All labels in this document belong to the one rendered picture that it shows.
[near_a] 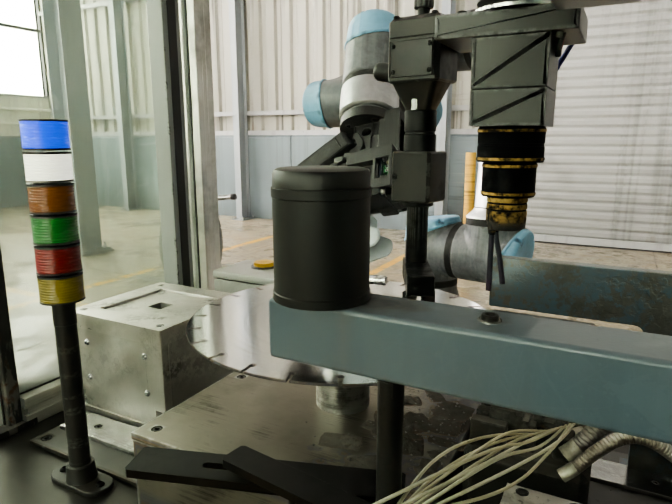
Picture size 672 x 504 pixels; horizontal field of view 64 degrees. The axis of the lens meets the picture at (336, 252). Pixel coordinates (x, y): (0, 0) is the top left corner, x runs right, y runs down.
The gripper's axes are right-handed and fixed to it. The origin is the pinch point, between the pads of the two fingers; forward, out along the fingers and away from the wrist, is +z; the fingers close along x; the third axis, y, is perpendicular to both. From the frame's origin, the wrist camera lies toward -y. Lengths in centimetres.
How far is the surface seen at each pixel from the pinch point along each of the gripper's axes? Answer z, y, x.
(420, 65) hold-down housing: -15.3, 14.0, -12.7
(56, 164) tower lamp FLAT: -5.8, -19.9, -24.3
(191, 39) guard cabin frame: -48, -36, 1
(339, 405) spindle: 14.4, 0.4, 0.9
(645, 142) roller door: -294, 47, 505
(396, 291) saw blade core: -0.6, 2.6, 9.5
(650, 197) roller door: -246, 46, 533
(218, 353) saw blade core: 11.5, -4.0, -14.1
